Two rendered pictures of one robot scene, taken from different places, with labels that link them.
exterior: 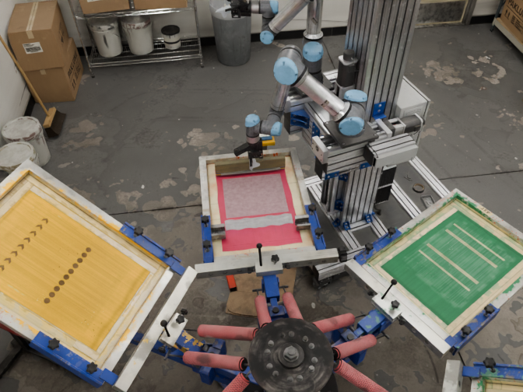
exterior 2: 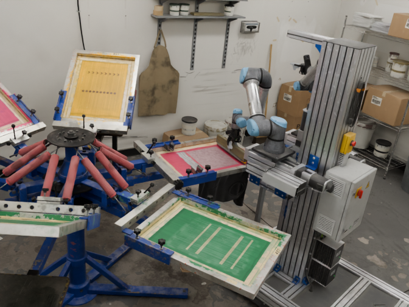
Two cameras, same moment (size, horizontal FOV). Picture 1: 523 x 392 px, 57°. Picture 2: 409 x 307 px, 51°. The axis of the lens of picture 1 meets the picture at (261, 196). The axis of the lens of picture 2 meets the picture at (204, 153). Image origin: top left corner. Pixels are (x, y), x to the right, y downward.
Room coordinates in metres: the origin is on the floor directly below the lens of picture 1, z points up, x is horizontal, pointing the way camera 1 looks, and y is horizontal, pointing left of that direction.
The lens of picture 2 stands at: (0.36, -2.70, 2.49)
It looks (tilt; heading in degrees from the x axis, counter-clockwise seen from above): 26 degrees down; 63
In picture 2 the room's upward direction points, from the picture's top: 6 degrees clockwise
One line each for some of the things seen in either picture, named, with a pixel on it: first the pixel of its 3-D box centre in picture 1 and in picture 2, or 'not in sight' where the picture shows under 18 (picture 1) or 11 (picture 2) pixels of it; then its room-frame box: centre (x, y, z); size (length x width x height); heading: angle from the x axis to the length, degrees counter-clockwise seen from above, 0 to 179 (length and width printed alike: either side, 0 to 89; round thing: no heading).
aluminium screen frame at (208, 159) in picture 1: (255, 201); (205, 157); (1.79, 0.03, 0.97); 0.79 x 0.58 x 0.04; 7
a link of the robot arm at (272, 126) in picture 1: (272, 126); (242, 121); (2.03, -0.06, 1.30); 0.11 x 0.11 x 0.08; 76
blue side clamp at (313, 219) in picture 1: (314, 229); (197, 178); (1.58, -0.27, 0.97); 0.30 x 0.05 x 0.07; 7
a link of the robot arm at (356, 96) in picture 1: (354, 104); (276, 127); (2.04, -0.49, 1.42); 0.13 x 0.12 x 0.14; 166
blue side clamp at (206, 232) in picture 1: (207, 240); (162, 147); (1.52, 0.28, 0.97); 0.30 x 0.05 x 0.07; 7
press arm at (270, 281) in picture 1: (270, 283); (140, 164); (1.23, -0.03, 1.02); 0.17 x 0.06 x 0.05; 7
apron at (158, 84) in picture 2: not in sight; (159, 74); (2.10, 2.04, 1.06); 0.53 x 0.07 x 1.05; 7
